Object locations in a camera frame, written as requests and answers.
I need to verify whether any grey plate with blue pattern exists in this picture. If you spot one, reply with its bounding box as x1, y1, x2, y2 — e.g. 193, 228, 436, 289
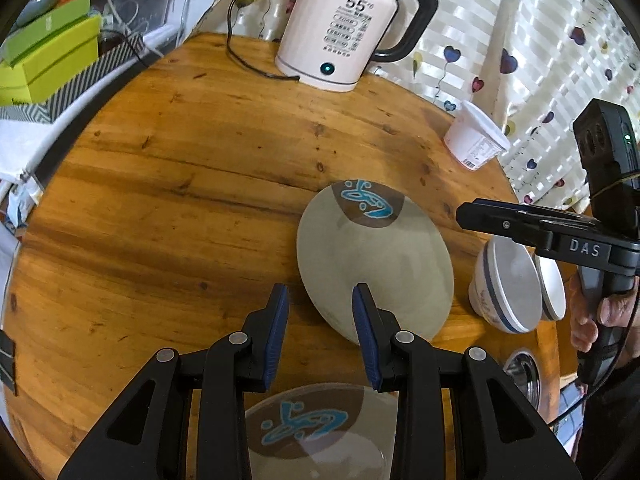
296, 178, 455, 347

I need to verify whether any person's right hand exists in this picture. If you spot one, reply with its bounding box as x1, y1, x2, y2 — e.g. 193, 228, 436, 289
570, 280, 640, 355

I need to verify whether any white electric kettle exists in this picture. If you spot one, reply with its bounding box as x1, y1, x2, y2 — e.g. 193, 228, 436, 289
274, 0, 439, 94

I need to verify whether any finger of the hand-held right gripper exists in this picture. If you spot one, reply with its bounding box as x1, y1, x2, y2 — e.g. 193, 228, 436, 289
456, 200, 552, 252
472, 199, 592, 224

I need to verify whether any white plastic tub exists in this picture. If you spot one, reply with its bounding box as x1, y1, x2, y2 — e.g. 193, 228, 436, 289
443, 100, 512, 171

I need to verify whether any clear plastic container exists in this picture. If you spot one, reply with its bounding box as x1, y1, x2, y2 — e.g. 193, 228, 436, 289
90, 0, 182, 43

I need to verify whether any large green box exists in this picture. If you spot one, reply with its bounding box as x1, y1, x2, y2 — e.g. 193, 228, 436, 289
0, 15, 103, 107

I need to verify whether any white bowl with blue rim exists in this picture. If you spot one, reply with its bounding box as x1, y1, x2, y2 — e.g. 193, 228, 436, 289
469, 236, 544, 335

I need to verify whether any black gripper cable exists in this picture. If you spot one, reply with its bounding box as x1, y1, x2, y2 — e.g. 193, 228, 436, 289
549, 345, 623, 428

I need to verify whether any stainless steel bowl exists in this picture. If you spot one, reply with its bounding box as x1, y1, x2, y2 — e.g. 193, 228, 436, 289
502, 347, 544, 414

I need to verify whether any small green box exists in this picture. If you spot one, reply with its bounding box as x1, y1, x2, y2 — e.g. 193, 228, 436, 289
2, 0, 93, 67

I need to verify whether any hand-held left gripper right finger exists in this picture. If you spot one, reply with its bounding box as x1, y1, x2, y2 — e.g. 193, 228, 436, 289
351, 282, 583, 480

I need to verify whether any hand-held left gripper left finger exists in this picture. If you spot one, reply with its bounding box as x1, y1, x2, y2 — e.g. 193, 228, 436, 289
57, 282, 291, 480

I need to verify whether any black white striped box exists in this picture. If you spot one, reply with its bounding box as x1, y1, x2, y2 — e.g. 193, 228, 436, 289
0, 30, 147, 126

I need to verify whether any plain white bowl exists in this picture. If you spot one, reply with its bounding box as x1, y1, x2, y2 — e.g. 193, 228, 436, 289
532, 252, 567, 322

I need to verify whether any black kettle power cable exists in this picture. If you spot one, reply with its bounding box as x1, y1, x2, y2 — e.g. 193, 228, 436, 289
225, 0, 301, 82

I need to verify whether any white heart print curtain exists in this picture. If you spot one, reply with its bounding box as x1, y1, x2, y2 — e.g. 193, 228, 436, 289
190, 0, 640, 211

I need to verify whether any grey plate with brown patch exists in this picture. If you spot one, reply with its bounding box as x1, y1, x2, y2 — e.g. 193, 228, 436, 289
244, 382, 401, 480

